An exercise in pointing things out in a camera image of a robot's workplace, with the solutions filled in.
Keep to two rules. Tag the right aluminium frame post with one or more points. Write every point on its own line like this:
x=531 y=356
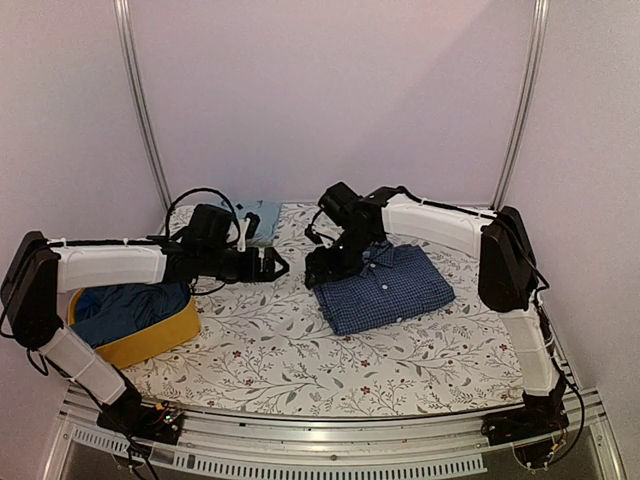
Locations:
x=527 y=90

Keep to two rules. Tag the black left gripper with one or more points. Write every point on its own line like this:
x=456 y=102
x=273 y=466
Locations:
x=253 y=273

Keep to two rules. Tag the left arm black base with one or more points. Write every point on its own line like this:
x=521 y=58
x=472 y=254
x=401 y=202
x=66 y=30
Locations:
x=129 y=416

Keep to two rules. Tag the light blue t-shirt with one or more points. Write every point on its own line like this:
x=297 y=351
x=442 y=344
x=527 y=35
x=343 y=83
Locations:
x=268 y=214

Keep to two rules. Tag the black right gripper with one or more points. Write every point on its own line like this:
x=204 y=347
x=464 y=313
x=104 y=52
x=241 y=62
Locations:
x=332 y=266

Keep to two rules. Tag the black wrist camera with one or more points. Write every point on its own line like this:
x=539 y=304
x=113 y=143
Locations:
x=338 y=203
x=208 y=226

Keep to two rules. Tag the yellow laundry basket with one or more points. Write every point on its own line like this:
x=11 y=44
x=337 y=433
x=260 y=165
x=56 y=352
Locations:
x=150 y=342

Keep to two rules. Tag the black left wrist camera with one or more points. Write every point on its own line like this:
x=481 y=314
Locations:
x=208 y=226

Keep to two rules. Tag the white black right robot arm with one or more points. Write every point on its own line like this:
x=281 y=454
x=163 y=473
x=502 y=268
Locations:
x=509 y=281

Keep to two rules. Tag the aluminium frame post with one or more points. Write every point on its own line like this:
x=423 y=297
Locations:
x=527 y=90
x=132 y=69

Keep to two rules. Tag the left aluminium frame post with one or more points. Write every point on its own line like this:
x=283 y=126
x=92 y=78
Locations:
x=132 y=69

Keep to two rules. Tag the floral patterned table cloth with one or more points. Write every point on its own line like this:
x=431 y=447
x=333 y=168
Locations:
x=265 y=348

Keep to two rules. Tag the dark blue garment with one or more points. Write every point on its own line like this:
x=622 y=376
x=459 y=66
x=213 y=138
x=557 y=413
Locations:
x=103 y=315

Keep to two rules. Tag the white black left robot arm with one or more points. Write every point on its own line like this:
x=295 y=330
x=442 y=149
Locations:
x=43 y=277

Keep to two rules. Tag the blue checkered shirt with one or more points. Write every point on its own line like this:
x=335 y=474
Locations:
x=396 y=283

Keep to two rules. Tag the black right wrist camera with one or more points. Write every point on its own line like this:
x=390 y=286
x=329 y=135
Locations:
x=338 y=203

